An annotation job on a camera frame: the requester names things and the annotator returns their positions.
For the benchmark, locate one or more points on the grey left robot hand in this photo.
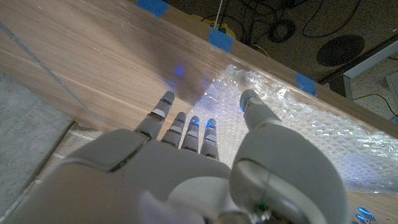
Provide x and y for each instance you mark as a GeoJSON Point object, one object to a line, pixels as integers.
{"type": "Point", "coordinates": [363, 214]}

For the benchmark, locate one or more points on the yellow plastic object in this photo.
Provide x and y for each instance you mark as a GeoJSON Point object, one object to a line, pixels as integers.
{"type": "Point", "coordinates": [230, 31]}

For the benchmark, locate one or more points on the clear bubble wrap sheet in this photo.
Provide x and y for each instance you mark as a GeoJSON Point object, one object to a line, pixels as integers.
{"type": "Point", "coordinates": [311, 124]}

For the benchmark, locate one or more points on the blue tape piece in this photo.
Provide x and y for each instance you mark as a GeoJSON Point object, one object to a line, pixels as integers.
{"type": "Point", "coordinates": [152, 6]}
{"type": "Point", "coordinates": [306, 84]}
{"type": "Point", "coordinates": [220, 40]}

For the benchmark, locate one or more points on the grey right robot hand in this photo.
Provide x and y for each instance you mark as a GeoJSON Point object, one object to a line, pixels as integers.
{"type": "Point", "coordinates": [155, 174]}

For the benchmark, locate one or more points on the beige striped cloth mat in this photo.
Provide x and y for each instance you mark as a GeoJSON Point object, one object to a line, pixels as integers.
{"type": "Point", "coordinates": [66, 146]}

